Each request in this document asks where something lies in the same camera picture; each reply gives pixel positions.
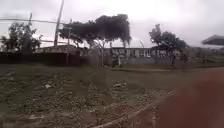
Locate white low building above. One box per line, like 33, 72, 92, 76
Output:
87, 45, 183, 66

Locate large spreading tree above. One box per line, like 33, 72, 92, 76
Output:
58, 13, 133, 68

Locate rough grass ground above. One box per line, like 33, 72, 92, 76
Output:
0, 62, 224, 128

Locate pale kerb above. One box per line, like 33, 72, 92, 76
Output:
89, 89, 178, 128

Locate tall leaning pole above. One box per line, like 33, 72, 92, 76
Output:
53, 0, 66, 48

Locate small dark tree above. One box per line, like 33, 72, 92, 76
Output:
0, 21, 44, 54

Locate dark roof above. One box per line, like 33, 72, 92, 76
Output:
201, 34, 224, 47

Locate dark wall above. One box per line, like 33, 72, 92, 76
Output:
0, 50, 89, 66

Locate overhead wires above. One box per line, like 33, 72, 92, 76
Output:
0, 17, 73, 26

